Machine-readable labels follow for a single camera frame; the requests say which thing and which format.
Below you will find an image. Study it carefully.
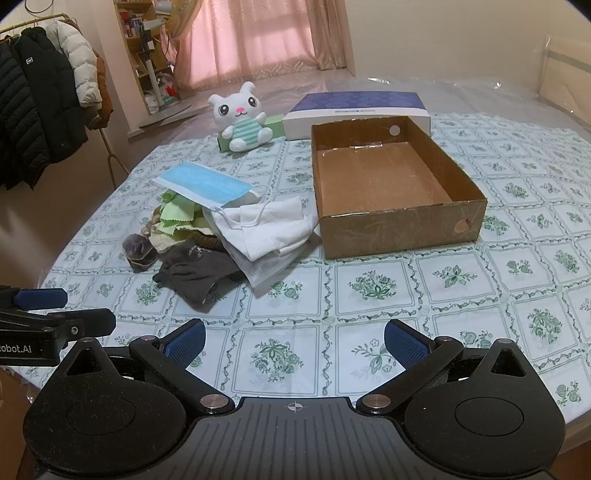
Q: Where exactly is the white puffer jacket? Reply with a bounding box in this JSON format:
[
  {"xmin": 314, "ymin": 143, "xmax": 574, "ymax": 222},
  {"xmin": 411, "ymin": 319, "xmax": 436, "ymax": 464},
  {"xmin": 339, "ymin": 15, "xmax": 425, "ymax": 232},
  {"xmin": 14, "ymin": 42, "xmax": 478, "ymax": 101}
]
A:
[{"xmin": 46, "ymin": 19, "xmax": 103, "ymax": 108}]

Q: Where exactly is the standing fan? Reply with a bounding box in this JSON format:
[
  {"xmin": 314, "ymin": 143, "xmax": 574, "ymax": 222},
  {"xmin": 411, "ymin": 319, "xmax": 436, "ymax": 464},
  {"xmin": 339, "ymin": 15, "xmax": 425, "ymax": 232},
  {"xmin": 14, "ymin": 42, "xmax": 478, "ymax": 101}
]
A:
[{"xmin": 139, "ymin": 0, "xmax": 192, "ymax": 129}]

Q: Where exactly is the brown woven cloth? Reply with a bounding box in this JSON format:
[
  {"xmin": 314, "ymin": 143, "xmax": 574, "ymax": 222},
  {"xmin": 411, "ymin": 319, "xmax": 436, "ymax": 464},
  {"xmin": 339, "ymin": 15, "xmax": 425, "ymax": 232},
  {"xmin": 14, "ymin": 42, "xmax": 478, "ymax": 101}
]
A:
[{"xmin": 191, "ymin": 232, "xmax": 228, "ymax": 251}]

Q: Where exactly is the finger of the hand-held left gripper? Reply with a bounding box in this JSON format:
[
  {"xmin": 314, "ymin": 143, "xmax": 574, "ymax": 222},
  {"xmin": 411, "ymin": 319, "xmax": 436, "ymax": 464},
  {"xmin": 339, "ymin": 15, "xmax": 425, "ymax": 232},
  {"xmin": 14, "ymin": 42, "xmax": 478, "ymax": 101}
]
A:
[
  {"xmin": 0, "ymin": 308, "xmax": 117, "ymax": 344},
  {"xmin": 0, "ymin": 285, "xmax": 68, "ymax": 311}
]

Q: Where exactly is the wooden bookshelf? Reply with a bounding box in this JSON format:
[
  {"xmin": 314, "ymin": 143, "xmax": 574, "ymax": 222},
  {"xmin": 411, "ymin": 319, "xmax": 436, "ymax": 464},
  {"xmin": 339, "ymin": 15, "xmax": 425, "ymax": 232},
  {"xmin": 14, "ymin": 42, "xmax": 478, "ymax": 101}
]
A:
[{"xmin": 113, "ymin": 0, "xmax": 185, "ymax": 116}]

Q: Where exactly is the white cloth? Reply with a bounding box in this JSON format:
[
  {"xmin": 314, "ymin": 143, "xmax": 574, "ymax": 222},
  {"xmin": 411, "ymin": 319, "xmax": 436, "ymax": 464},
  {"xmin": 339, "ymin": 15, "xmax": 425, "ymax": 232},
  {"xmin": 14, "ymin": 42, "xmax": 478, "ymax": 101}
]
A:
[{"xmin": 203, "ymin": 195, "xmax": 319, "ymax": 259}]

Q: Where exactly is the dark grey glove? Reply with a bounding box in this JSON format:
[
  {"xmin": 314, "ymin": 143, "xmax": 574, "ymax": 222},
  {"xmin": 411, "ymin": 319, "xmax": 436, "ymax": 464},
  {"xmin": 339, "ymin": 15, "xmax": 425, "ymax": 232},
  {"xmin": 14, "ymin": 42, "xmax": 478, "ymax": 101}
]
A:
[{"xmin": 152, "ymin": 239, "xmax": 245, "ymax": 311}]

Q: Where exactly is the blue face mask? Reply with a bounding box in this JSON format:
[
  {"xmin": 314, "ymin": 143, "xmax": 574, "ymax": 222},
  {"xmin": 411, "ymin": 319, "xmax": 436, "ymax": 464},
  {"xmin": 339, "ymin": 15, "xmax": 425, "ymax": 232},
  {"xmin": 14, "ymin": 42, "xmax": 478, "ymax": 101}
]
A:
[{"xmin": 150, "ymin": 161, "xmax": 273, "ymax": 228}]

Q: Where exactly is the green floral tablecloth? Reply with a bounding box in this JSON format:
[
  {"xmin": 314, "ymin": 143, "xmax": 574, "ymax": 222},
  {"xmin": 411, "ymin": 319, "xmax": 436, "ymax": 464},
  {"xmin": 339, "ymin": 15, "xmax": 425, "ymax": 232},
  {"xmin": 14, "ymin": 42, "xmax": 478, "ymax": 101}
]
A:
[{"xmin": 39, "ymin": 112, "xmax": 591, "ymax": 418}]

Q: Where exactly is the clear plastic bag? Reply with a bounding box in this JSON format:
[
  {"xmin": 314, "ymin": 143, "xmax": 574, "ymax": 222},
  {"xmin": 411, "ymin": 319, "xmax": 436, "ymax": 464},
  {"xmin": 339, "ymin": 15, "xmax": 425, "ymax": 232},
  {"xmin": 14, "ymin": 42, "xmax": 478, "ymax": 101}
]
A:
[{"xmin": 210, "ymin": 210, "xmax": 301, "ymax": 298}]

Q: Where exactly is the dark brown scrunchie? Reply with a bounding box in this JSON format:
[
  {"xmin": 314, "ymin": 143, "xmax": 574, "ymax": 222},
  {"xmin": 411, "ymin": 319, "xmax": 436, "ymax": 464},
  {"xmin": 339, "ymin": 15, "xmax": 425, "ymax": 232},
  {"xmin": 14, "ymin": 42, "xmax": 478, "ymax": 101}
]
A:
[{"xmin": 122, "ymin": 233, "xmax": 158, "ymax": 273}]

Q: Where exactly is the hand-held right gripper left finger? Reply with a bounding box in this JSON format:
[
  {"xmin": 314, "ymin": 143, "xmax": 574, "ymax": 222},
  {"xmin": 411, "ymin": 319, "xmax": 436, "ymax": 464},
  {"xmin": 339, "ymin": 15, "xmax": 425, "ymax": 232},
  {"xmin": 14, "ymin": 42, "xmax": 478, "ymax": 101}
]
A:
[{"xmin": 58, "ymin": 318, "xmax": 236, "ymax": 418}]

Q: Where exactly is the blue and white flat box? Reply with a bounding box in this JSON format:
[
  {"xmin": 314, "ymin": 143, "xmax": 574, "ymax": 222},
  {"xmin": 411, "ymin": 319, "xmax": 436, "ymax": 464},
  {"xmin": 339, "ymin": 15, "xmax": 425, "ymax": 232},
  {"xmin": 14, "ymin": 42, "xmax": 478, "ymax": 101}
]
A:
[{"xmin": 283, "ymin": 91, "xmax": 432, "ymax": 140}]

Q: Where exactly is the black quilted puffer jacket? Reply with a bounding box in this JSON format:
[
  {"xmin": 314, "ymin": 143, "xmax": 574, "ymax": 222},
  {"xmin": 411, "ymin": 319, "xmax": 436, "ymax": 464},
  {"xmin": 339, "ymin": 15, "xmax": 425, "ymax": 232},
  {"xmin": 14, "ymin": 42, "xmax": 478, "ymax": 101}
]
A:
[{"xmin": 0, "ymin": 39, "xmax": 33, "ymax": 185}]

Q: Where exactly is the green carton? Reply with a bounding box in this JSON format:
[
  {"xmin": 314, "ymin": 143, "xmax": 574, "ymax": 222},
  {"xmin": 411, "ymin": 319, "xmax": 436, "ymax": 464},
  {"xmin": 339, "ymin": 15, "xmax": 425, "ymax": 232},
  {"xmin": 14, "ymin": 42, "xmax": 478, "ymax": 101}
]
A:
[{"xmin": 218, "ymin": 114, "xmax": 284, "ymax": 153}]

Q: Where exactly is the white plush bunny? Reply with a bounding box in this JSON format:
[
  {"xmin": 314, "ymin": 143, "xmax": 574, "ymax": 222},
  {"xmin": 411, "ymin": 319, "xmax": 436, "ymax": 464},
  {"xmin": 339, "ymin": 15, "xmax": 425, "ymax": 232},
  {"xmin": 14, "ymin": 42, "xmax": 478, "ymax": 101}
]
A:
[{"xmin": 207, "ymin": 82, "xmax": 274, "ymax": 153}]

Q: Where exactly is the pale yellow towel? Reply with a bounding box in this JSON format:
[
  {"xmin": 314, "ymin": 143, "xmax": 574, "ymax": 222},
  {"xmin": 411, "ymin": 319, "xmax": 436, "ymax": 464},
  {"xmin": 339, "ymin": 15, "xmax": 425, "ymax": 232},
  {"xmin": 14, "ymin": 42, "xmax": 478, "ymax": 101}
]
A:
[{"xmin": 150, "ymin": 203, "xmax": 222, "ymax": 254}]

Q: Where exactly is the brown cardboard box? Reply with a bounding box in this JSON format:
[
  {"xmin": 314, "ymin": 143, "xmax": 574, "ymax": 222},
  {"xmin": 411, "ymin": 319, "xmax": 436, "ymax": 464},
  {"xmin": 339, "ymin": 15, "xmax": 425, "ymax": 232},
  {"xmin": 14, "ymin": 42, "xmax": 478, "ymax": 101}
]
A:
[{"xmin": 310, "ymin": 115, "xmax": 489, "ymax": 260}]

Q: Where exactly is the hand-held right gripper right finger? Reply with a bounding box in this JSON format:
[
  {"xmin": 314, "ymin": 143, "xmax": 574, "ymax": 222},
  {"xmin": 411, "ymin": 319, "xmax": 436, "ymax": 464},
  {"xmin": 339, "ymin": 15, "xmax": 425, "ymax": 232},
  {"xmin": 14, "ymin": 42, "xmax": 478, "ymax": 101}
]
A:
[{"xmin": 355, "ymin": 318, "xmax": 539, "ymax": 416}]

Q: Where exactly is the green cleaning cloth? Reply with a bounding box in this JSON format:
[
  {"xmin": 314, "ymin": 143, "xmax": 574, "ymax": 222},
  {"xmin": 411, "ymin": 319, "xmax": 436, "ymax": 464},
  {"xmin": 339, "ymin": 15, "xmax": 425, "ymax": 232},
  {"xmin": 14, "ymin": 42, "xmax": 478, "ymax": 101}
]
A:
[{"xmin": 159, "ymin": 188, "xmax": 206, "ymax": 236}]

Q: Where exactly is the pink curtain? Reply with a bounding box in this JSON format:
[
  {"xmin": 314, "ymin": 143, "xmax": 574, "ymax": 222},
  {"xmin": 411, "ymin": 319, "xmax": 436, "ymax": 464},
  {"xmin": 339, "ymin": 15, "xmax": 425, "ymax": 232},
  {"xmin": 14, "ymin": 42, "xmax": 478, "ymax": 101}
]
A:
[{"xmin": 168, "ymin": 0, "xmax": 347, "ymax": 90}]

